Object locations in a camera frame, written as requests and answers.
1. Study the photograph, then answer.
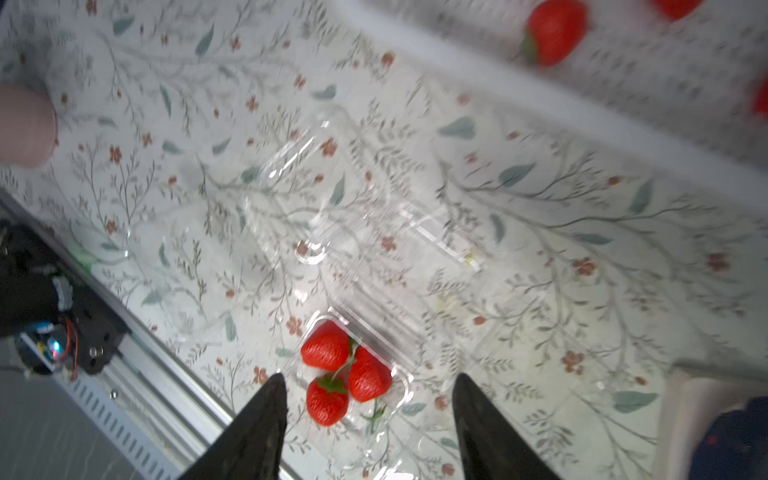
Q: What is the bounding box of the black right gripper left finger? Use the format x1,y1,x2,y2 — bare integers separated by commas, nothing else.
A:
181,373,288,480

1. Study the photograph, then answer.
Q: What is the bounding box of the dark blue book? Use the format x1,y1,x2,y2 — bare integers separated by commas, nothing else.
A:
652,364,767,479

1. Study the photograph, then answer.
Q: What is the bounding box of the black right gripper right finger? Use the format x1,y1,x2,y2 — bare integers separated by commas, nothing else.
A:
452,373,558,480

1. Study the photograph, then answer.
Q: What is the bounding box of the pink pen cup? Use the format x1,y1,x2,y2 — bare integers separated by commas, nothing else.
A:
1,83,58,169

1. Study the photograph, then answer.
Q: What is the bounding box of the red strawberry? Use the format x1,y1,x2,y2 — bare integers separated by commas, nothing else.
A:
522,0,589,67
300,321,351,372
348,346,393,403
751,78,768,119
651,0,704,22
306,374,349,427

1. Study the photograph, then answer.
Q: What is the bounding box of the clear plastic clamshell container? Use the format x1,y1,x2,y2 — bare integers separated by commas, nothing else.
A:
281,289,471,479

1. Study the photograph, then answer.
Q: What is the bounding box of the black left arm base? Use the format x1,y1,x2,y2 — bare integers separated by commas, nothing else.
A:
1,219,129,380

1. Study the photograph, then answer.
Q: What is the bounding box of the white perforated plastic basket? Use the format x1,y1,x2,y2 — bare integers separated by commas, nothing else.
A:
335,1,767,212

